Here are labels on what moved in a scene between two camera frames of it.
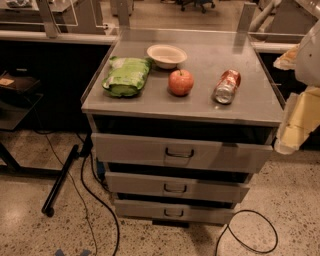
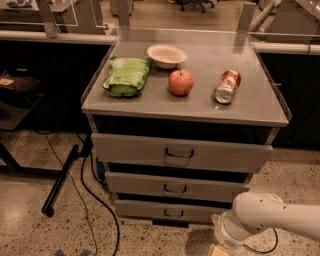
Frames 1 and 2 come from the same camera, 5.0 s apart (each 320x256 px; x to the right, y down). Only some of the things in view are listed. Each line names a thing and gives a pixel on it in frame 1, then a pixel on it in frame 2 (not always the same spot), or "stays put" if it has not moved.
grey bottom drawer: (218, 213) stays put
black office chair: (195, 3) stays put
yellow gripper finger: (301, 116) -> (229, 232)
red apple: (180, 81) stays put
